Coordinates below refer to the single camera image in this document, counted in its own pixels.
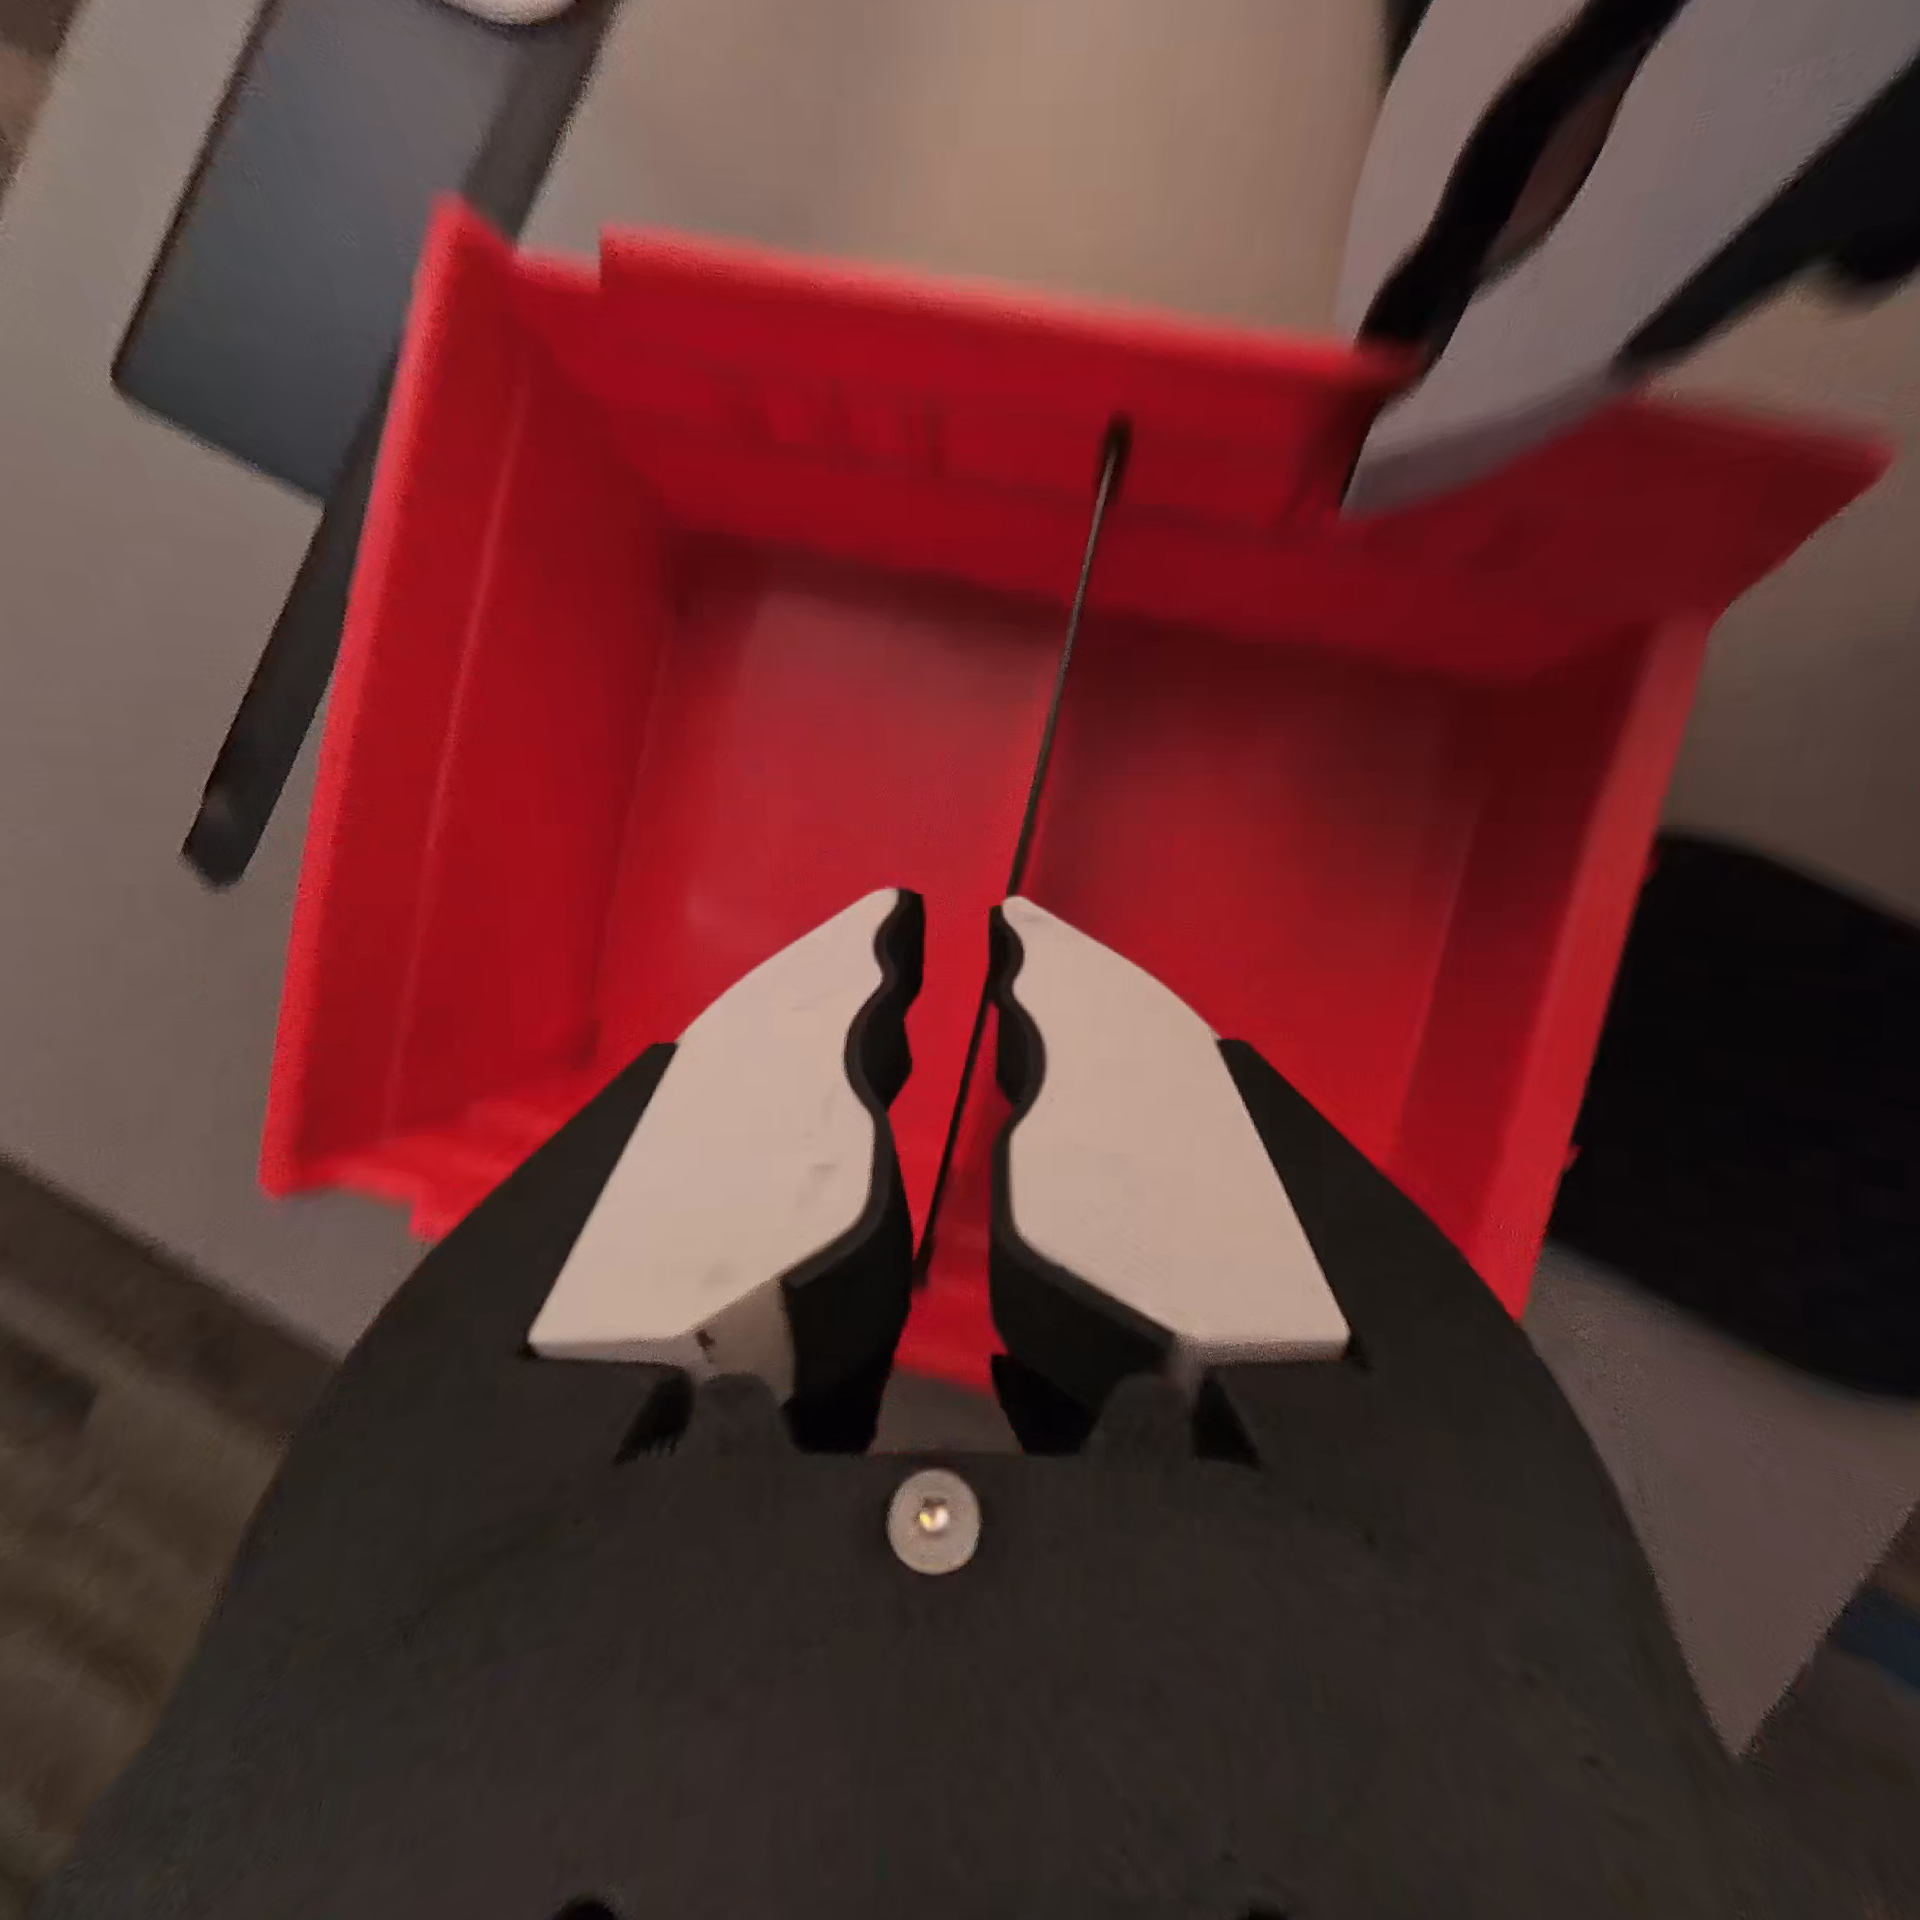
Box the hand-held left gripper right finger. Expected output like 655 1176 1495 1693
988 894 1348 1391

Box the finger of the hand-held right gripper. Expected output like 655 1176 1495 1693
1345 0 1652 351
1340 0 1920 514

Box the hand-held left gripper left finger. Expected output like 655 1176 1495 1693
525 885 927 1367

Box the red plastic bin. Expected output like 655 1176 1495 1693
257 194 1895 1391

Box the thin black cable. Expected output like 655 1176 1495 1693
907 417 1135 1291

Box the black mesh office chair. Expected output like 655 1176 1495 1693
1544 833 1920 1398

